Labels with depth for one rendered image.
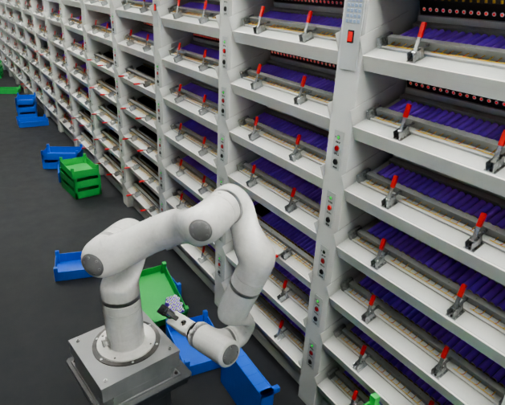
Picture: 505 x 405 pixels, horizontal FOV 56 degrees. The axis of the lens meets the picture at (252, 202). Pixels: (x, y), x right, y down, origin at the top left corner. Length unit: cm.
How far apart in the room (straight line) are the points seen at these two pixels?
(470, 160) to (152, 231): 82
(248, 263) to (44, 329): 143
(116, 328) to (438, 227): 99
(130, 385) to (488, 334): 103
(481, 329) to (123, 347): 104
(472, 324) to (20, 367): 174
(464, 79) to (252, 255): 64
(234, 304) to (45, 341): 125
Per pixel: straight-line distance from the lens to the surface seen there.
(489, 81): 115
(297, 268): 178
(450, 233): 129
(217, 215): 115
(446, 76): 121
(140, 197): 332
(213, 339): 146
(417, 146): 128
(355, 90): 140
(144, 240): 134
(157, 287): 248
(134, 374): 159
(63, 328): 244
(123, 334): 160
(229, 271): 230
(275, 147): 178
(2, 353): 239
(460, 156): 123
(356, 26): 140
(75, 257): 293
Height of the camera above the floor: 147
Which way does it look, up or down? 24 degrees down
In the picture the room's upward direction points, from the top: 3 degrees clockwise
